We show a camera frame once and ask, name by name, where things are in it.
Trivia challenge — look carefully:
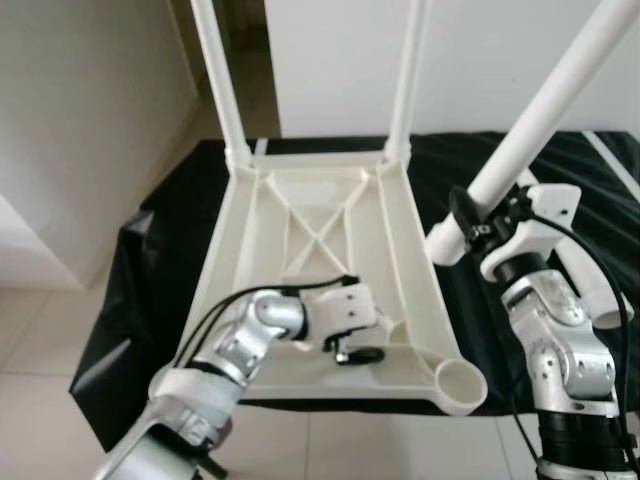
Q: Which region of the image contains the black metal table leg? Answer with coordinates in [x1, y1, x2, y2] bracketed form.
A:
[195, 450, 231, 480]

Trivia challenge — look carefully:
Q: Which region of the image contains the black table cloth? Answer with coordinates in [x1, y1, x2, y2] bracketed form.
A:
[68, 130, 640, 451]

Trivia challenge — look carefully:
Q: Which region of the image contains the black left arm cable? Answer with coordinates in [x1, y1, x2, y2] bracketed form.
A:
[175, 275, 361, 373]

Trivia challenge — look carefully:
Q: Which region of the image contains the white plastic table top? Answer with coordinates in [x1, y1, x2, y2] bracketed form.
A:
[178, 150, 489, 417]

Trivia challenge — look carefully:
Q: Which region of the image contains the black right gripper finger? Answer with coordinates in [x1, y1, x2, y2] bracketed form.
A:
[450, 188, 483, 236]

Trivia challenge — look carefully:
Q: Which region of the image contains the beige door frame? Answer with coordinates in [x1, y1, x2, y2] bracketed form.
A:
[165, 0, 236, 71]

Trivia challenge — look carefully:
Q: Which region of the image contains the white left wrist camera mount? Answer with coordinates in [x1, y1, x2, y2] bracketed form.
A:
[300, 282, 379, 349]

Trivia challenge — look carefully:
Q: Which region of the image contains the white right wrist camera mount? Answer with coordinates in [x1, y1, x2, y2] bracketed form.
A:
[478, 183, 583, 281]

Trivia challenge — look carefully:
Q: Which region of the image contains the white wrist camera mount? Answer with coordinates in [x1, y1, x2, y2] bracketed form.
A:
[478, 183, 583, 281]
[300, 282, 379, 349]

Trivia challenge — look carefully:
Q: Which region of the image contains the white plastic table leg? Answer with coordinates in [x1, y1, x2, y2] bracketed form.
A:
[555, 240, 629, 331]
[190, 0, 256, 173]
[385, 0, 433, 163]
[424, 0, 640, 267]

